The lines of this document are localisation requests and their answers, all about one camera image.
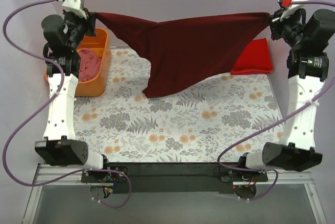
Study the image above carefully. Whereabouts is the dark maroon t shirt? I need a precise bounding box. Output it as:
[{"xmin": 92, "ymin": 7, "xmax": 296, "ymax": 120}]
[{"xmin": 97, "ymin": 12, "xmax": 270, "ymax": 98}]

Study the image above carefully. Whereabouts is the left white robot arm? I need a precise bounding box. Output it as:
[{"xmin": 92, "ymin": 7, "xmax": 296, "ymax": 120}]
[{"xmin": 35, "ymin": 12, "xmax": 105, "ymax": 169}]

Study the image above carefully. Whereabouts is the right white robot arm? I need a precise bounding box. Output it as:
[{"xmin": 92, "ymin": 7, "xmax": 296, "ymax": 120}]
[{"xmin": 238, "ymin": 9, "xmax": 334, "ymax": 172}]

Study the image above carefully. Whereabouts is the orange plastic basket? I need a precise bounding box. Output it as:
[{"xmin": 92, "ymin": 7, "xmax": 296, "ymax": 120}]
[{"xmin": 55, "ymin": 28, "xmax": 111, "ymax": 98}]

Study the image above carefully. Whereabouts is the pink t shirt in basket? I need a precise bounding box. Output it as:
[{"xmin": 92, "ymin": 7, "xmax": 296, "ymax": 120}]
[{"xmin": 78, "ymin": 48, "xmax": 102, "ymax": 82}]

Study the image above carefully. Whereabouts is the red folded t shirt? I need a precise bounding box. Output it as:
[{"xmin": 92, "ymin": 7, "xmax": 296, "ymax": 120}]
[{"xmin": 233, "ymin": 38, "xmax": 273, "ymax": 70}]

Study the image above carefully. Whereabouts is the orange folded t shirt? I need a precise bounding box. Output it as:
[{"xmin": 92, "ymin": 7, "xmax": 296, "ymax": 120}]
[{"xmin": 230, "ymin": 69, "xmax": 272, "ymax": 75}]

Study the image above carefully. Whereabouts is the floral table mat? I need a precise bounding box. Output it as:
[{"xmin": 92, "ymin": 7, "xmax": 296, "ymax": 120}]
[{"xmin": 74, "ymin": 49, "xmax": 284, "ymax": 162}]

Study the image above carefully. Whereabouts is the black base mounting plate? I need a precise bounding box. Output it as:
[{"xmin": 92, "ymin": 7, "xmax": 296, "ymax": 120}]
[{"xmin": 81, "ymin": 162, "xmax": 268, "ymax": 197}]

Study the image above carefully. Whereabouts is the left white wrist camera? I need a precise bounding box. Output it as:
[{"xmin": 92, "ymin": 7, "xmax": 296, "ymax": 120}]
[{"xmin": 57, "ymin": 0, "xmax": 87, "ymax": 19}]

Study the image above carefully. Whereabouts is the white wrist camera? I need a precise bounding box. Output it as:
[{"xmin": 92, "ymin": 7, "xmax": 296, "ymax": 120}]
[
  {"xmin": 57, "ymin": 0, "xmax": 87, "ymax": 19},
  {"xmin": 279, "ymin": 0, "xmax": 309, "ymax": 20}
]

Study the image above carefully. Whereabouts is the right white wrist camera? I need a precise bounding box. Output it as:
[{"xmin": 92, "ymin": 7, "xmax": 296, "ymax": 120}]
[{"xmin": 279, "ymin": 0, "xmax": 309, "ymax": 20}]

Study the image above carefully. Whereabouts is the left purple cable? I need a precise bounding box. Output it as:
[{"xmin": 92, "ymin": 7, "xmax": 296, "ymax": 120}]
[{"xmin": 2, "ymin": 0, "xmax": 131, "ymax": 210}]

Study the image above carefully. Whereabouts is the aluminium frame rail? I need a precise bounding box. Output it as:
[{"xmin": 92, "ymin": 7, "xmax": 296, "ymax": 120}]
[{"xmin": 24, "ymin": 165, "xmax": 327, "ymax": 223}]

